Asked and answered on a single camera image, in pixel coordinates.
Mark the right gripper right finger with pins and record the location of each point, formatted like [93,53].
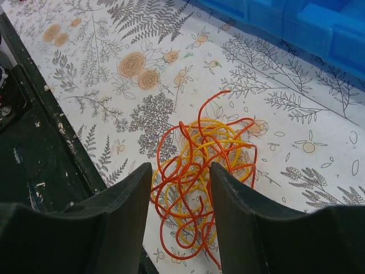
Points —
[258,235]

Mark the floral table mat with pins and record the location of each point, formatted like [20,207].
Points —
[125,73]

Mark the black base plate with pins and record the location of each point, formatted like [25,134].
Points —
[44,166]

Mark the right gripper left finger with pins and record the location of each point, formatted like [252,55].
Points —
[102,234]

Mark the left blue bin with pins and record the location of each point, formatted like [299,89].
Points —
[330,30]

